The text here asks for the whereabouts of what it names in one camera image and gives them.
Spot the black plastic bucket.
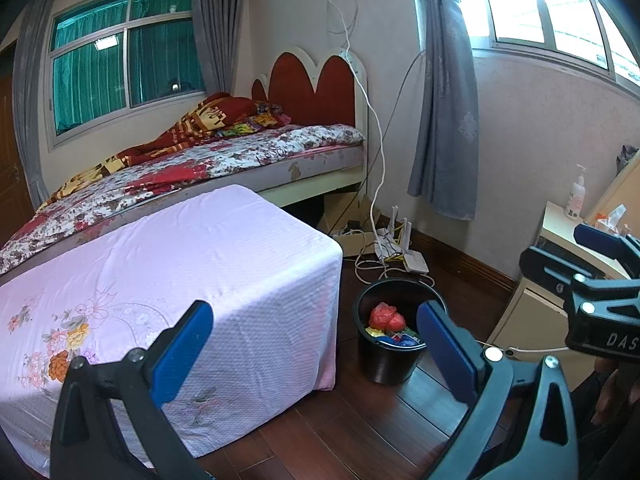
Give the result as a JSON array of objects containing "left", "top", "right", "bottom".
[{"left": 352, "top": 279, "right": 449, "bottom": 386}]

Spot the red printed blanket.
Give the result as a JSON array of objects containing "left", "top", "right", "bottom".
[{"left": 35, "top": 92, "right": 262, "bottom": 212}]

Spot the white pump bottle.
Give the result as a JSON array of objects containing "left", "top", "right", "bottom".
[{"left": 564, "top": 164, "right": 587, "bottom": 221}]

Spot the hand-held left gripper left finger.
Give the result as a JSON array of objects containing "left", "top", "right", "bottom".
[{"left": 50, "top": 300, "right": 215, "bottom": 480}]

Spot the colourful printed cloth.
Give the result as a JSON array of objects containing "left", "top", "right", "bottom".
[{"left": 220, "top": 101, "right": 291, "bottom": 137}]

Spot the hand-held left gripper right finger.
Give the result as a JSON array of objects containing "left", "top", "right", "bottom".
[{"left": 416, "top": 300, "right": 581, "bottom": 480}]

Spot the black cable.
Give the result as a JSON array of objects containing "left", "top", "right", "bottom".
[{"left": 345, "top": 50, "right": 426, "bottom": 232}]

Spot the bright sliding window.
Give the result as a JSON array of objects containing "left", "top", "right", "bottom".
[{"left": 457, "top": 0, "right": 640, "bottom": 92}]

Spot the red cloth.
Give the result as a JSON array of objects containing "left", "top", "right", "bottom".
[{"left": 369, "top": 301, "right": 407, "bottom": 335}]

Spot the person's right hand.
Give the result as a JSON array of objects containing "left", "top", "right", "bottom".
[{"left": 592, "top": 360, "right": 640, "bottom": 426}]

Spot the tissue pack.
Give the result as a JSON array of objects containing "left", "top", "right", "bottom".
[{"left": 595, "top": 204, "right": 634, "bottom": 234}]

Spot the long white cable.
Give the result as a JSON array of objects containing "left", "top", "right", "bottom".
[{"left": 320, "top": 0, "right": 436, "bottom": 282}]

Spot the floral bed sheet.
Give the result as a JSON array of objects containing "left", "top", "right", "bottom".
[{"left": 0, "top": 124, "right": 366, "bottom": 276}]

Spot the wooden door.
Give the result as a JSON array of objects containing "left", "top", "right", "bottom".
[{"left": 0, "top": 45, "right": 36, "bottom": 242}]

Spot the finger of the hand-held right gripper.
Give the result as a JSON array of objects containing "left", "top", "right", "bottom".
[
  {"left": 520, "top": 246, "right": 640, "bottom": 302},
  {"left": 574, "top": 223, "right": 640, "bottom": 279}
]

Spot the grey patterned curtain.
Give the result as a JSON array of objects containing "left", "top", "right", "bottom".
[{"left": 405, "top": 0, "right": 481, "bottom": 222}]

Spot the white router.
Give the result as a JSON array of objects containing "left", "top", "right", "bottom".
[{"left": 385, "top": 205, "right": 431, "bottom": 275}]

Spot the white bed frame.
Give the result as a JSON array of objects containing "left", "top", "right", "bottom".
[{"left": 260, "top": 145, "right": 369, "bottom": 209}]

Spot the cream bedside cabinet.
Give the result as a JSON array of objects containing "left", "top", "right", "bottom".
[{"left": 487, "top": 200, "right": 640, "bottom": 362}]

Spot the window with green curtain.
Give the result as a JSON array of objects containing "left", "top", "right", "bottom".
[{"left": 47, "top": 0, "right": 206, "bottom": 149}]

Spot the red white heart headboard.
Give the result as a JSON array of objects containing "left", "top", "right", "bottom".
[{"left": 251, "top": 46, "right": 369, "bottom": 129}]

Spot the blue cloth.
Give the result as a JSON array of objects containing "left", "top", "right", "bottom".
[{"left": 377, "top": 334, "right": 426, "bottom": 349}]

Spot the cardboard box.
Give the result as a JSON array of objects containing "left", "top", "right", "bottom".
[{"left": 320, "top": 194, "right": 381, "bottom": 257}]

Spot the thin white cable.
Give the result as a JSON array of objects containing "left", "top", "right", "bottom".
[{"left": 475, "top": 341, "right": 569, "bottom": 357}]

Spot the pink floral tablecloth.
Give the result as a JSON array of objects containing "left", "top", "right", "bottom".
[{"left": 0, "top": 185, "right": 344, "bottom": 479}]

